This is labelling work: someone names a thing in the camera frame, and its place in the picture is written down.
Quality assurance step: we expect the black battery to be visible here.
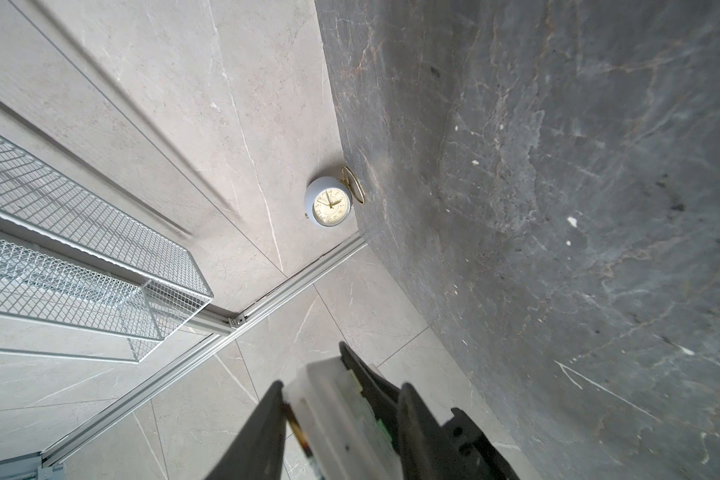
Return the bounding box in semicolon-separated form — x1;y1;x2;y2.
282;403;324;479

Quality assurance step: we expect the white remote control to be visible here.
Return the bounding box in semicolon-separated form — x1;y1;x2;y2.
283;357;403;479

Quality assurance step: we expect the small round clock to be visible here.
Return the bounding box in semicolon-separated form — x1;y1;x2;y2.
304;165;367;228

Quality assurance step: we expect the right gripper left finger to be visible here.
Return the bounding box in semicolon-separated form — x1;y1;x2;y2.
206;380;286;480

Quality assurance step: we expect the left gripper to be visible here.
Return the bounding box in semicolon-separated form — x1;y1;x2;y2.
339;341;519;480

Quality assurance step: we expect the white wire mesh basket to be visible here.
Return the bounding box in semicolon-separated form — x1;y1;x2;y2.
0;135;213;364

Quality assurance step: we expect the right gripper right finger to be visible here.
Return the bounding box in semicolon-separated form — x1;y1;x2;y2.
396;383;456;479

